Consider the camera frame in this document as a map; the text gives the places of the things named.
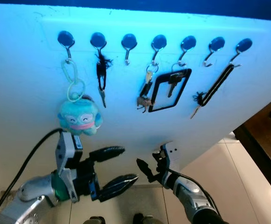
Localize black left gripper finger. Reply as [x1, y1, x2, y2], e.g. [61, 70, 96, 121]
[99, 174, 139, 202]
[90, 146, 125, 162]

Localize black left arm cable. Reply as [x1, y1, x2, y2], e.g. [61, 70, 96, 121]
[0, 128, 63, 224]

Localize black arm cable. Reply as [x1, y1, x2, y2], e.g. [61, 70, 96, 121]
[0, 128, 63, 224]
[170, 172, 222, 217]

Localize black robot foot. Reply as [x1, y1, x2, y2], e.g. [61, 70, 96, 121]
[88, 216, 106, 224]
[132, 213, 162, 224]

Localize black robot left foot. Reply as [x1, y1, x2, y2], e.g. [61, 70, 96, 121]
[88, 216, 106, 224]

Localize dark brown wooden table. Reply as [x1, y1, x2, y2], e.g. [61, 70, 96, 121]
[233, 92, 271, 201]

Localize black robot right foot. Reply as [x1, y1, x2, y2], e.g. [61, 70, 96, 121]
[132, 213, 162, 224]

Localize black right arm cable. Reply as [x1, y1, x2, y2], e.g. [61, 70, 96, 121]
[170, 172, 222, 217]

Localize black rectangular frame key holder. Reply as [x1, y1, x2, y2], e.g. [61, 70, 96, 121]
[148, 68, 192, 113]

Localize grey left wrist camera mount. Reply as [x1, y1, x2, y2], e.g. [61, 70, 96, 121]
[54, 132, 83, 202]

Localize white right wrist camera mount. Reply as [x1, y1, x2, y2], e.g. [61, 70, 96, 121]
[164, 141, 181, 177]

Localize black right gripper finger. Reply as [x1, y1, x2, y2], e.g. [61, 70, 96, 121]
[136, 159, 155, 182]

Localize key bunch with small charm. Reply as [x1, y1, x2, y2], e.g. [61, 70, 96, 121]
[136, 64, 156, 114]

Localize teal plush keychain green carabiner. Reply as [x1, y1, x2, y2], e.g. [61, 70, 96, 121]
[57, 59, 103, 137]

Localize key on short black lanyard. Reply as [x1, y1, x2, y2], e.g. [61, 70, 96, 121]
[95, 50, 113, 109]

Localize key on long black strap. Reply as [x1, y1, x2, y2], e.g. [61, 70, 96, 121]
[190, 63, 241, 119]

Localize round dark wall hook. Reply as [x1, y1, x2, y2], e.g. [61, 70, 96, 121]
[89, 32, 108, 55]
[57, 31, 76, 62]
[150, 35, 168, 67]
[202, 37, 226, 68]
[121, 34, 138, 66]
[176, 35, 197, 67]
[229, 38, 253, 64]

